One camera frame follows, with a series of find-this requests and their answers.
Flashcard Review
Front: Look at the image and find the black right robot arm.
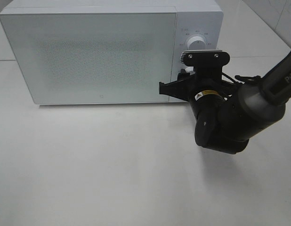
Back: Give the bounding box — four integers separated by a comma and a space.
159, 50, 291, 154

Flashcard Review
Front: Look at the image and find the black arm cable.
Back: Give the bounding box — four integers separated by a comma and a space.
222, 73, 261, 95

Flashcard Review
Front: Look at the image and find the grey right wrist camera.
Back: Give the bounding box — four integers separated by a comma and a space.
180, 49, 230, 68

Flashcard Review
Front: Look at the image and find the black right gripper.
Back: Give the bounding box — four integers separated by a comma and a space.
159, 67, 235, 109

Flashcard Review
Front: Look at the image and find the white microwave oven body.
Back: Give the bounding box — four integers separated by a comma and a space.
0, 0, 224, 104

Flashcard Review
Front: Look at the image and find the white round knob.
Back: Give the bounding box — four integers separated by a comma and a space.
184, 67, 194, 74
186, 35, 207, 50

